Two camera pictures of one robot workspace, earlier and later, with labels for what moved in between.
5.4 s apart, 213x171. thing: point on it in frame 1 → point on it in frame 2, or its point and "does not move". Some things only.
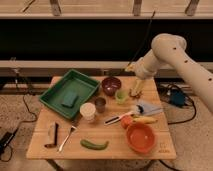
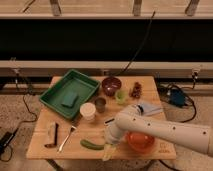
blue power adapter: (177, 97) does not move
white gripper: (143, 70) → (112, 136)
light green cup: (120, 95) does not move
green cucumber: (89, 145) does not move
